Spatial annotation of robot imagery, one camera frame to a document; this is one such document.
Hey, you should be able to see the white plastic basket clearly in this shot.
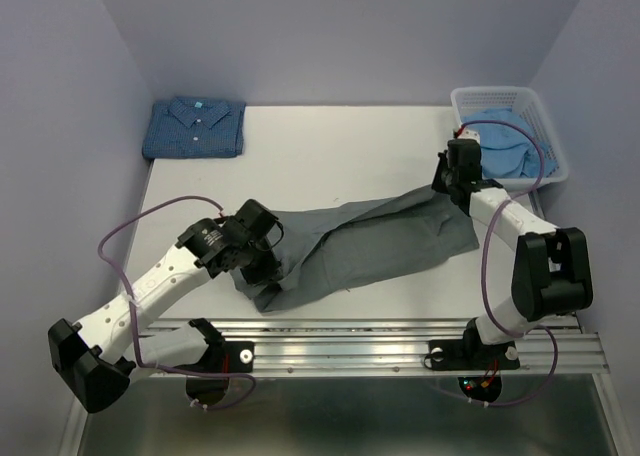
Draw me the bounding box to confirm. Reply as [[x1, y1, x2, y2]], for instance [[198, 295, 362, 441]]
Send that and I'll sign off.
[[451, 86, 569, 192]]

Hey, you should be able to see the folded blue checked shirt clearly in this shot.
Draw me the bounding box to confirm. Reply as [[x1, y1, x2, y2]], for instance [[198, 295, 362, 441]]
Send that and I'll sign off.
[[141, 96, 246, 160]]

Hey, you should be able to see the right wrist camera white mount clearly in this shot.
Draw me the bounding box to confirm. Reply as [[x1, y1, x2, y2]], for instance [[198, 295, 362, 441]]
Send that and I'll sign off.
[[453, 127, 481, 144]]

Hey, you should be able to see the aluminium mounting rail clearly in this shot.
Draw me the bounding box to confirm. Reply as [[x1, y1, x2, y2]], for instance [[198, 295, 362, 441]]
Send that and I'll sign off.
[[213, 317, 609, 379]]

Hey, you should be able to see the grey long sleeve shirt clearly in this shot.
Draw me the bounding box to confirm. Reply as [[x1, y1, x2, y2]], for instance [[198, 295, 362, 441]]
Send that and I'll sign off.
[[231, 186, 479, 313]]

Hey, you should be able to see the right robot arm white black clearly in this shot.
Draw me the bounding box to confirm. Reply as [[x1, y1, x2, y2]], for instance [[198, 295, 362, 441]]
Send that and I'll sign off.
[[424, 137, 593, 371]]

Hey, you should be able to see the light blue crumpled shirt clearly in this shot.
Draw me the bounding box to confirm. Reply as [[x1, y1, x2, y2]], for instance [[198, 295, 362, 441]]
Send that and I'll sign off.
[[462, 108, 540, 179]]

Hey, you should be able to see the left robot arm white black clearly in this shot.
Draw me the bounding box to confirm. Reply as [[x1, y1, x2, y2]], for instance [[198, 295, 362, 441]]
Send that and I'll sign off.
[[48, 199, 284, 414]]

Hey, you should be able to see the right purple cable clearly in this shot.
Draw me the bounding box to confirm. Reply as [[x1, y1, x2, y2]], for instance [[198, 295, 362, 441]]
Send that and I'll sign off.
[[434, 118, 560, 410]]

